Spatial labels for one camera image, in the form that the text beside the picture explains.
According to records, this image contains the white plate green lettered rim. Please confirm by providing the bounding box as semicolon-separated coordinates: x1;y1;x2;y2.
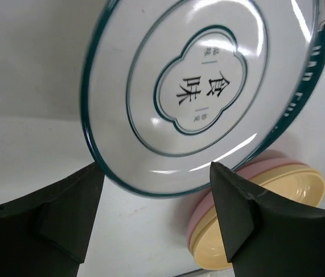
232;1;325;169

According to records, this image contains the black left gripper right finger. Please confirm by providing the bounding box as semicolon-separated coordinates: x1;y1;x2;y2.
210;162;325;276

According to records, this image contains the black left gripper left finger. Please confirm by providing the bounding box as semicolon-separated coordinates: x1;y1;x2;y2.
0;163;104;277

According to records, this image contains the pink plastic plate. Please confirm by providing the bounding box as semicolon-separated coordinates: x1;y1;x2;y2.
187;149;307;250

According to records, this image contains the yellow plastic plate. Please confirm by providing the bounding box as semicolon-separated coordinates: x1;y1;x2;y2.
188;159;325;276

